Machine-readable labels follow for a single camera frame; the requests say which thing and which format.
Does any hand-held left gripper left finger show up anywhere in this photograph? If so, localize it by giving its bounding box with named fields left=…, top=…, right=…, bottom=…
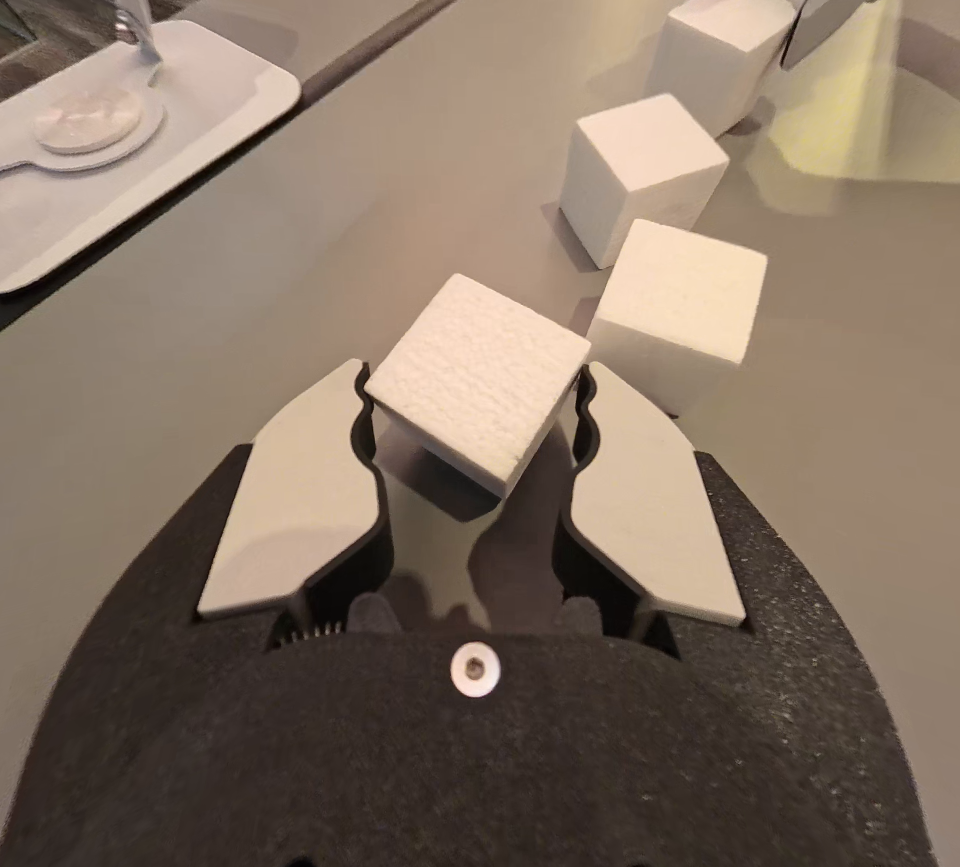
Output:
left=196, top=359, right=393, bottom=636

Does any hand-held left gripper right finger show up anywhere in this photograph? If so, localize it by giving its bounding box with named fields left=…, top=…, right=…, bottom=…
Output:
left=553, top=361, right=747, bottom=639

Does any white foam cube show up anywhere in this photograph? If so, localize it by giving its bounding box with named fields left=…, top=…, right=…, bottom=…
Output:
left=585, top=218, right=770, bottom=418
left=646, top=0, right=798, bottom=139
left=363, top=273, right=592, bottom=501
left=558, top=93, right=731, bottom=270

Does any wooden board document stand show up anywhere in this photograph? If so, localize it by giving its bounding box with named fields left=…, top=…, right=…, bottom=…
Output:
left=0, top=0, right=303, bottom=298

